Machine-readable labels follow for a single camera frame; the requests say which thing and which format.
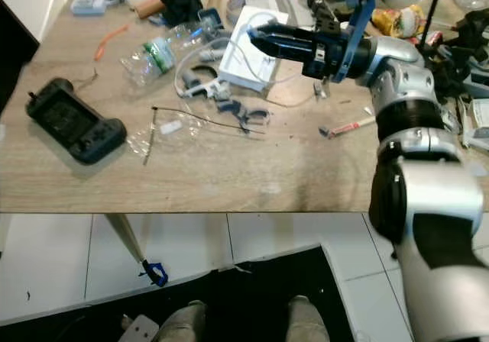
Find red white pen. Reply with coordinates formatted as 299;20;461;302
319;115;377;139

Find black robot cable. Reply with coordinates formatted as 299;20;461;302
422;0;445;47

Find yellow snack packet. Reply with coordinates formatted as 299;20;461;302
370;5;427;39

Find black floor mat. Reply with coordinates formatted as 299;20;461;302
0;244;360;342

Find crushed clear bottle green label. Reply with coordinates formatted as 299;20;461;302
119;21;219;89

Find white flat box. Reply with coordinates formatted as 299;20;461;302
217;5;291;93

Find white looped cable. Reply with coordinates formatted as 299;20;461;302
173;14;314;108

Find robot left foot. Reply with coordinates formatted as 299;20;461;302
157;300;209;342

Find black machine part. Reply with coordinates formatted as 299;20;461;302
426;9;489;100

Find grey tape roll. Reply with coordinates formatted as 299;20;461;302
225;0;247;25

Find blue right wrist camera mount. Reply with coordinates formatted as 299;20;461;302
339;0;404;80

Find brown wooden handle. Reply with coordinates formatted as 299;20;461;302
133;0;166;20

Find thin black wire rod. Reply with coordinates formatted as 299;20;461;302
144;105;268;167

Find blue clip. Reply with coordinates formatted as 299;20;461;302
139;260;170;288

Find grey blue plastic clamp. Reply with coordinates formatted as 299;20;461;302
212;96;271;133

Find black cable chain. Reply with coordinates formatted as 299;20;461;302
301;0;342;31

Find black handheld game controller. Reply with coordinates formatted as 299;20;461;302
25;76;128;166

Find wooden table leg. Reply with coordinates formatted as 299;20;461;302
104;214;147;266

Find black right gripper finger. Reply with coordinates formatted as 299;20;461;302
251;40;315;67
248;22;319;47

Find clear plastic bag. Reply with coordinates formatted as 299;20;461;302
128;110;203;158

